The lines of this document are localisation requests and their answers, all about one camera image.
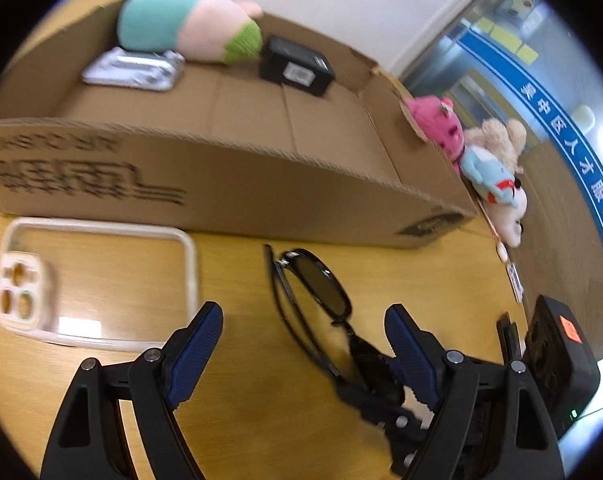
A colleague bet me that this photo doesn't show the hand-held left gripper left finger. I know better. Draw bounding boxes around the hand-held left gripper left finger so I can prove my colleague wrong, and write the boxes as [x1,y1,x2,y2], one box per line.
[40,301,225,480]

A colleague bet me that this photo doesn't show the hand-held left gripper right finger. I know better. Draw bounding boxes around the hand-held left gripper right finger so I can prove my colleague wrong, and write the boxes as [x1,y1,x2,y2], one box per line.
[384,303,566,480]

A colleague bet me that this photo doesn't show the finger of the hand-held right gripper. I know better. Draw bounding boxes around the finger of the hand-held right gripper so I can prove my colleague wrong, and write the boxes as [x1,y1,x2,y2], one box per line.
[348,332,407,397]
[335,379,438,476]

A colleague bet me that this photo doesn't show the black sunglasses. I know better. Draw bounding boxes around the black sunglasses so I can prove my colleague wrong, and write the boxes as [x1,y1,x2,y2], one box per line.
[263,244,382,381]

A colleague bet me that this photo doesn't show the brown cardboard box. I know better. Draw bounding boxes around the brown cardboard box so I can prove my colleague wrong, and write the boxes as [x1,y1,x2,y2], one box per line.
[0,0,479,250]

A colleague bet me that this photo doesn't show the wooden desktop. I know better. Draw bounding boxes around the wooden desktop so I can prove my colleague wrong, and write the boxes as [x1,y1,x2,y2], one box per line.
[0,195,537,480]

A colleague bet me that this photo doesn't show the white label tag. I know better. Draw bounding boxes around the white label tag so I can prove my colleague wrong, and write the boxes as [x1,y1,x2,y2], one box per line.
[505,261,525,304]

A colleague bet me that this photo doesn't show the cream plush toy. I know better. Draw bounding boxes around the cream plush toy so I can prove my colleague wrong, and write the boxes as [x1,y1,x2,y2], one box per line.
[483,189,528,248]

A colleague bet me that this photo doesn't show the clear phone case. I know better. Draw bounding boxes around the clear phone case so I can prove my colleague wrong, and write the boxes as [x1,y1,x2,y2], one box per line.
[0,216,201,352]

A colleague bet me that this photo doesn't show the light blue plush toy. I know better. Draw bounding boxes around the light blue plush toy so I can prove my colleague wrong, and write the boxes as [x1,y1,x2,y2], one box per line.
[459,144,526,208]

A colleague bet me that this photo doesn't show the beige teddy bear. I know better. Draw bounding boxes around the beige teddy bear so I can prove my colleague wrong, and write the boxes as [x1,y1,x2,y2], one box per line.
[464,117,528,176]

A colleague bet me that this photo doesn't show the pink plush toy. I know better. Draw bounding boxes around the pink plush toy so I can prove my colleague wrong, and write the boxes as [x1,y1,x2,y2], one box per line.
[405,95,466,173]

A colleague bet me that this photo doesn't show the black rectangular box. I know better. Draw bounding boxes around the black rectangular box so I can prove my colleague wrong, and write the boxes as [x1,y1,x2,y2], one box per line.
[259,35,336,98]

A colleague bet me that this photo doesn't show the yellow paper notes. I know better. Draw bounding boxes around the yellow paper notes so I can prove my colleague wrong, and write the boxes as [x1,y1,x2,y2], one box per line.
[478,16,540,66]

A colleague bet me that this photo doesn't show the teal and pink pig plush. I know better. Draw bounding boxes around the teal and pink pig plush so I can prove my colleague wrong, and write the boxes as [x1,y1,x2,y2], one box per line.
[118,0,264,65]

